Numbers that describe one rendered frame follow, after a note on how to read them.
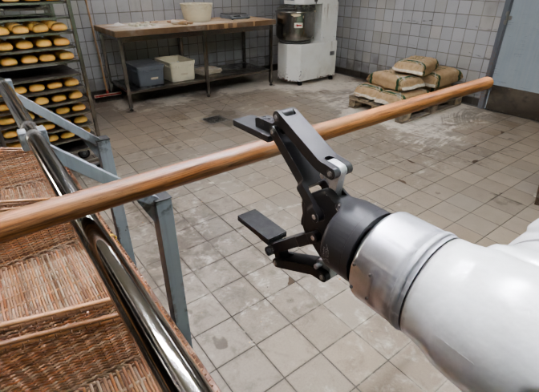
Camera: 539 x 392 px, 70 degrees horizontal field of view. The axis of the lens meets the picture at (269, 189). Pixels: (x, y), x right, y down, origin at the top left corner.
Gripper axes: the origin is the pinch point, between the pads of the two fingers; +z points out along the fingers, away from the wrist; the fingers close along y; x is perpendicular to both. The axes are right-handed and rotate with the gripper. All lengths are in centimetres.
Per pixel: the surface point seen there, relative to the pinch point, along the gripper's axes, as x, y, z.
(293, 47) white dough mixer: 352, 66, 398
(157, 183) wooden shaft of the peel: -10.4, 0.2, 4.7
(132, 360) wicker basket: -14, 60, 33
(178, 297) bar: 3, 56, 42
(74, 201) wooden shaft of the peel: -19.8, -0.6, 5.0
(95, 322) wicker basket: -19, 44, 33
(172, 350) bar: -18.9, 2.3, -16.9
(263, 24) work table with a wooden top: 312, 35, 416
